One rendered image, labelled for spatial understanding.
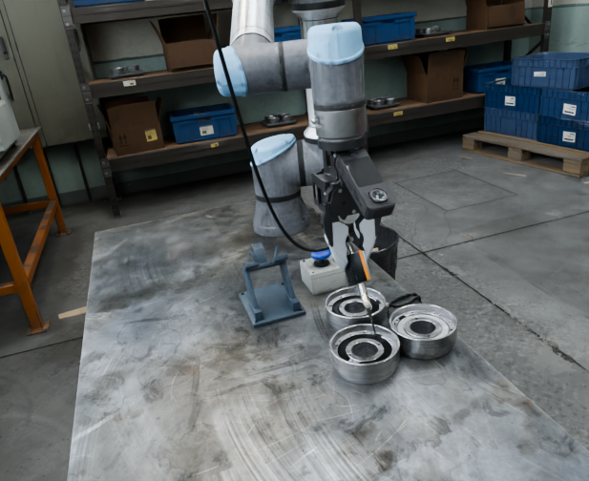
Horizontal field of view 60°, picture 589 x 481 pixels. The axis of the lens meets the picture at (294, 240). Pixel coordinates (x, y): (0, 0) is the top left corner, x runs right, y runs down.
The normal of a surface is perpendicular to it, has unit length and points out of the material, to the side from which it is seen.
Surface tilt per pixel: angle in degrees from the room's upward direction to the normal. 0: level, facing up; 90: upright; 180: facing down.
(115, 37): 90
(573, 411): 0
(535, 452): 0
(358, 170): 32
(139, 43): 90
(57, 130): 90
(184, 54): 83
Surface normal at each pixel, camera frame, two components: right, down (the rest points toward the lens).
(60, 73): 0.30, 0.36
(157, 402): -0.11, -0.91
